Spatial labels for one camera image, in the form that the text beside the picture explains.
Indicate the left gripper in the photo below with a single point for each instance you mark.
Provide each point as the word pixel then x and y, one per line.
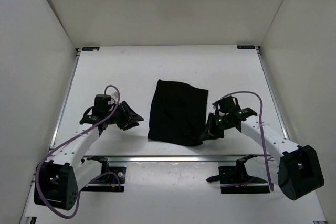
pixel 129 114

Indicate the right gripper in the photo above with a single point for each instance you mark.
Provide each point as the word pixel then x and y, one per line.
pixel 210 132

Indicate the black skirt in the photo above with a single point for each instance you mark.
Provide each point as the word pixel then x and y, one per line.
pixel 178 113

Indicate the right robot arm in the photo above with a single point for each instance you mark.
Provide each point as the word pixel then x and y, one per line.
pixel 295 169

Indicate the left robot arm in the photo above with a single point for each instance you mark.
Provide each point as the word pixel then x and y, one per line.
pixel 66 171

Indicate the left table corner label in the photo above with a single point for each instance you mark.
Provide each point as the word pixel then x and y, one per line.
pixel 90 49

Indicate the table corner label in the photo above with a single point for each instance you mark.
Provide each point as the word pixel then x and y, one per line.
pixel 90 49
pixel 245 47

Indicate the right table corner label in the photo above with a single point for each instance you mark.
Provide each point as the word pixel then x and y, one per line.
pixel 245 47

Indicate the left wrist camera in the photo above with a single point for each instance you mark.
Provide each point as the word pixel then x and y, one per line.
pixel 114 97

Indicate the aluminium table front rail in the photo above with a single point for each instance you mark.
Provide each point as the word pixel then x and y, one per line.
pixel 179 158

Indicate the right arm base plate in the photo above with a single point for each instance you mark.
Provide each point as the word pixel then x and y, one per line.
pixel 235 180

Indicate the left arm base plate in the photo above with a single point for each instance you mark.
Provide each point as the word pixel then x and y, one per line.
pixel 114 182

